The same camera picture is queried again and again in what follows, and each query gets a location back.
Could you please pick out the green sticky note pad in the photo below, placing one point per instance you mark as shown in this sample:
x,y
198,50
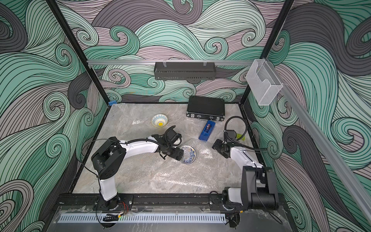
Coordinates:
x,y
240,137

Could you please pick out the black hard case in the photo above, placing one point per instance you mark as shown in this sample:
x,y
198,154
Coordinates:
x,y
206,108

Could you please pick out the aluminium rail back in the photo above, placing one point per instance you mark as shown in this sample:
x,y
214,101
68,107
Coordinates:
x,y
153,62

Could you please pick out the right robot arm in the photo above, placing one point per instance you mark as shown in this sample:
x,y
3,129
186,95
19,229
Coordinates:
x,y
258,188

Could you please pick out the black perforated wall tray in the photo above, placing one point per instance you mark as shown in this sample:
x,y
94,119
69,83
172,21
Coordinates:
x,y
184,71

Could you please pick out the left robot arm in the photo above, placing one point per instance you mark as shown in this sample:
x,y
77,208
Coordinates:
x,y
108,158

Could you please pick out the aluminium rail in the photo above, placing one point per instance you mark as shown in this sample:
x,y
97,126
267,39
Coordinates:
x,y
153,62
345,174

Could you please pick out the blue tape dispenser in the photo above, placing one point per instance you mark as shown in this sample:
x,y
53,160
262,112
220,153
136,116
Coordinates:
x,y
207,130

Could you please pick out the blue corner clip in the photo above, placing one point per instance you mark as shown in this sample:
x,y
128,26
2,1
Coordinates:
x,y
112,102

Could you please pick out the clear bubble wrap sheet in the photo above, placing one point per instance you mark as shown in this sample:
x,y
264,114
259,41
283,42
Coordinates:
x,y
149,173

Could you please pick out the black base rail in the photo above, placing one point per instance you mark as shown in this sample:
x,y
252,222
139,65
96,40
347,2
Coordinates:
x,y
134,202

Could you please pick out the yellow patterned ceramic bowl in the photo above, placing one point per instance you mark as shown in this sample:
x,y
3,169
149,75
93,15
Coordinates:
x,y
159,120

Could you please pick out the aluminium rail right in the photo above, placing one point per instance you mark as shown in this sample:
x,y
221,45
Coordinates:
x,y
345,174

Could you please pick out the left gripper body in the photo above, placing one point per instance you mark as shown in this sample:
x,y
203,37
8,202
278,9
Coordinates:
x,y
174,152

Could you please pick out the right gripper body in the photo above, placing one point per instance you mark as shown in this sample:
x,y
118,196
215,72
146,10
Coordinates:
x,y
219,145

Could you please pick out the white slotted cable duct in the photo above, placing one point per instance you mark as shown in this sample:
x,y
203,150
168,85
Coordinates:
x,y
143,218

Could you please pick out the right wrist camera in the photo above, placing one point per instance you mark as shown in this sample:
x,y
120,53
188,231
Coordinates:
x,y
230,136

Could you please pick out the blue patterned ceramic bowl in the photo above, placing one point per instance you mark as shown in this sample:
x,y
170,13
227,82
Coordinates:
x,y
189,155

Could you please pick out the clear acrylic wall holder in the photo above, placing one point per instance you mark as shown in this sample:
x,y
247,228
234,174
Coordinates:
x,y
263,80

